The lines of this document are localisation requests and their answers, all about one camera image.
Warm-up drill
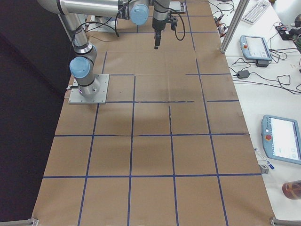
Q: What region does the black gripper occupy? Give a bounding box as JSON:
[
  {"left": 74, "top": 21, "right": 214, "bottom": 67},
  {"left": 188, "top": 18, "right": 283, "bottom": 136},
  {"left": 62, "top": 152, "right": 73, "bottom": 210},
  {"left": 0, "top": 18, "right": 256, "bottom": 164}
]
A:
[{"left": 152, "top": 19, "right": 166, "bottom": 49}]

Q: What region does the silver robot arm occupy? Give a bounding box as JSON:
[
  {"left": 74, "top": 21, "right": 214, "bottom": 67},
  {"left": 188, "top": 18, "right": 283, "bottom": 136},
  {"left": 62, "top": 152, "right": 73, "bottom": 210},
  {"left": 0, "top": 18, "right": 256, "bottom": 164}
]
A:
[{"left": 38, "top": 0, "right": 172, "bottom": 65}]

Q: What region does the silver digital kitchen scale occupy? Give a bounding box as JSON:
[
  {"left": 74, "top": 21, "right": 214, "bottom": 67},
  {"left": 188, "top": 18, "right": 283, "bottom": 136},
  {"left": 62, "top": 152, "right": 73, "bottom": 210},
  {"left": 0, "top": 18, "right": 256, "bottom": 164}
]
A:
[{"left": 169, "top": 1, "right": 186, "bottom": 13}]

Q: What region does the black power adapter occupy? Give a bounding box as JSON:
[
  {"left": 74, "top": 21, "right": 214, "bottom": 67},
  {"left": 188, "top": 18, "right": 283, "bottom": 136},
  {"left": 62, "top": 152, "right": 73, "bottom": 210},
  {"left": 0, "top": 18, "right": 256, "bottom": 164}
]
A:
[{"left": 237, "top": 70, "right": 250, "bottom": 79}]

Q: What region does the blue teach pendant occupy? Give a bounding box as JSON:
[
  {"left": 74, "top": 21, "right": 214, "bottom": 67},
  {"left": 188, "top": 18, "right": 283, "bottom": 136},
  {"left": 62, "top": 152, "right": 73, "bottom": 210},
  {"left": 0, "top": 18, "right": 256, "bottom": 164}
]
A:
[
  {"left": 261, "top": 115, "right": 301, "bottom": 165},
  {"left": 239, "top": 35, "right": 272, "bottom": 61}
]

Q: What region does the white keyboard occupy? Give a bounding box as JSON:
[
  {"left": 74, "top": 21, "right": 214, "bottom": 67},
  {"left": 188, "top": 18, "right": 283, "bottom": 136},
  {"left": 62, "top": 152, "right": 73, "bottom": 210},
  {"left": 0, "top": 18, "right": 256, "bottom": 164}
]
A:
[{"left": 241, "top": 0, "right": 271, "bottom": 24}]

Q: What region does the black electronics box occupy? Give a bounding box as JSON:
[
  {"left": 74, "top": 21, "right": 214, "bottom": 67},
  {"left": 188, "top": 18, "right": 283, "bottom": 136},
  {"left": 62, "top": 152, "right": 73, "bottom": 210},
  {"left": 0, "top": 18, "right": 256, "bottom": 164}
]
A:
[{"left": 275, "top": 25, "right": 292, "bottom": 40}]

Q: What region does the brown glass bottle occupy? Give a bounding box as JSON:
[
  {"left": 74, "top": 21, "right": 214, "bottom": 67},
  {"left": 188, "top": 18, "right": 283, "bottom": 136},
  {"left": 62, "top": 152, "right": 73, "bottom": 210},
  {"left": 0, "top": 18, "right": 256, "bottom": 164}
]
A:
[{"left": 282, "top": 180, "right": 301, "bottom": 200}]

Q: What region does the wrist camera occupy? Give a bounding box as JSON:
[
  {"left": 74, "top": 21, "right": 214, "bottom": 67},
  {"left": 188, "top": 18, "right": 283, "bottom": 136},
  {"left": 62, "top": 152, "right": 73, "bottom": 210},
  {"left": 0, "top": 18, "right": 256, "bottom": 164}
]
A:
[{"left": 168, "top": 15, "right": 178, "bottom": 31}]

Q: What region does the aluminium frame post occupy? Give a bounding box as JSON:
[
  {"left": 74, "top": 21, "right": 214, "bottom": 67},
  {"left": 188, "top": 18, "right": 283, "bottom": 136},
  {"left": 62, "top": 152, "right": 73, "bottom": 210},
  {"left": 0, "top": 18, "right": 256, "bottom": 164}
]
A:
[{"left": 219, "top": 0, "right": 249, "bottom": 54}]

